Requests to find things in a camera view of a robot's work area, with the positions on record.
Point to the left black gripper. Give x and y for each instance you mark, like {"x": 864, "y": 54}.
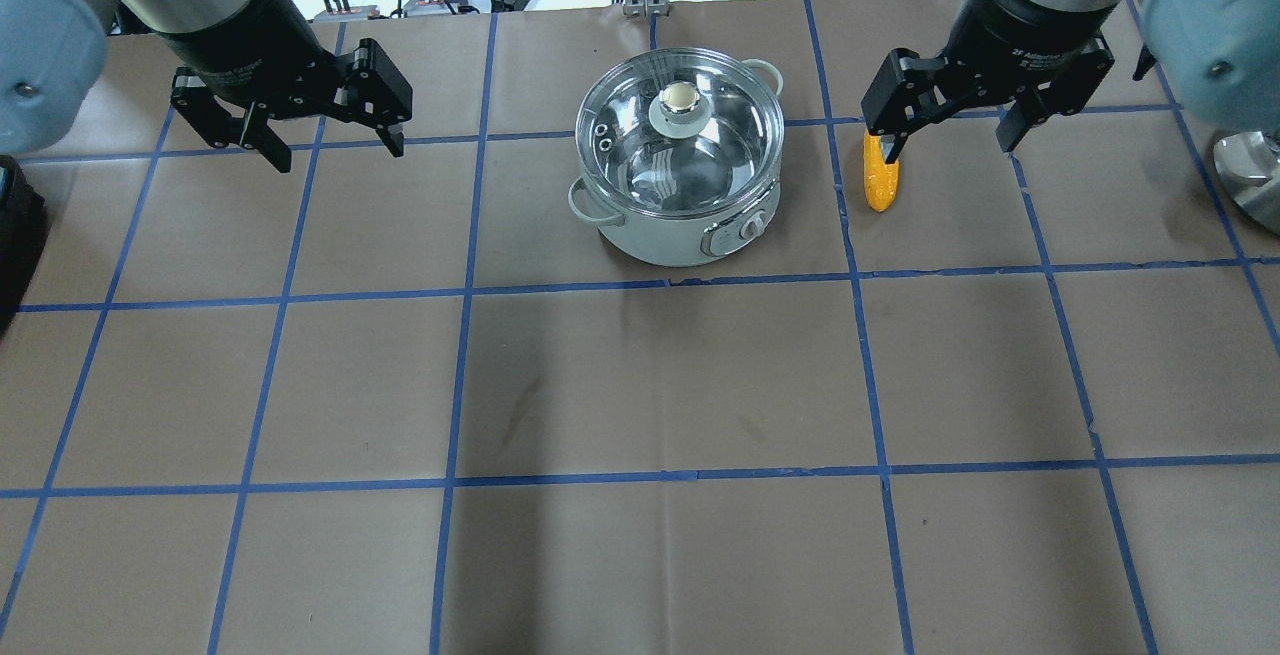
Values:
{"x": 245, "y": 40}

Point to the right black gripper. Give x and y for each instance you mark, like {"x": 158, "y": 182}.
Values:
{"x": 1035, "y": 38}

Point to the yellow corn cob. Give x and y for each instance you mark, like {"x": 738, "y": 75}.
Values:
{"x": 881, "y": 179}

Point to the glass pot lid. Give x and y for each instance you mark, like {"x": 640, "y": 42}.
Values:
{"x": 680, "y": 133}

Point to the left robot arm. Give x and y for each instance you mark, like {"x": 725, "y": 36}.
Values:
{"x": 54, "y": 52}

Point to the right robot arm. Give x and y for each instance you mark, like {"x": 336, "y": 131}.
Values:
{"x": 1222, "y": 57}

